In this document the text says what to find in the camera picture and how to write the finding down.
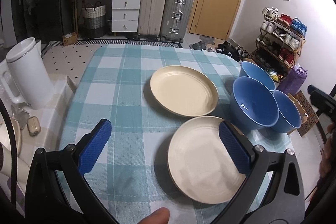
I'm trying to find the silver suitcase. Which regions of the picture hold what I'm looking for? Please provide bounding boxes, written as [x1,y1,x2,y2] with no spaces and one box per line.
[159,0,194,43]

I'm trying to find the white electric kettle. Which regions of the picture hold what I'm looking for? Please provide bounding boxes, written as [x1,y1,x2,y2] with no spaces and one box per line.
[1,37,54,110]

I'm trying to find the purple bag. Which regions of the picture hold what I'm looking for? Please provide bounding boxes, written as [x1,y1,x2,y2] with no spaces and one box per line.
[276,65,307,95]

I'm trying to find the person's left hand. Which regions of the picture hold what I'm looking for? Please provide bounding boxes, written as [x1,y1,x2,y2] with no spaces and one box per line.
[138,207,170,224]

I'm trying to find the cream plate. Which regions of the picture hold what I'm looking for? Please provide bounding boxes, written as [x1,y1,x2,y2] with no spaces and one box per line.
[167,116,245,204]
[149,65,219,117]

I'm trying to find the beige suitcase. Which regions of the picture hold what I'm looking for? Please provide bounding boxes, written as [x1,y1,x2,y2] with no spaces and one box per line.
[138,0,166,37]

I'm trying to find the blue bowl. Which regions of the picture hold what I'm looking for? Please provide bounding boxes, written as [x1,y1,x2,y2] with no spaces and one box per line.
[271,90,302,134]
[230,77,279,131]
[239,61,276,92]

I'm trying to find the dotted floor rug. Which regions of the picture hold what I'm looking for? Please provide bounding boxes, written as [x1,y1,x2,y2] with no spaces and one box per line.
[42,39,182,84]

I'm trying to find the teal plaid tablecloth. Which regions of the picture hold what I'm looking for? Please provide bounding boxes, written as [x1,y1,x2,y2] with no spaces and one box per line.
[56,44,292,224]

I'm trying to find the wooden shoe rack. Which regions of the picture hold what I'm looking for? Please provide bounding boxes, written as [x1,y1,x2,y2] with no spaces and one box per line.
[251,7,307,83]

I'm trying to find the woven laundry basket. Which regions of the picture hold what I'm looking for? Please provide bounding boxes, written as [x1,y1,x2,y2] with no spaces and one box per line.
[81,1,106,39]

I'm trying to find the small cardboard box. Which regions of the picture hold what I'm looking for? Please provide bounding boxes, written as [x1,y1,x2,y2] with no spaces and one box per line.
[62,32,77,46]

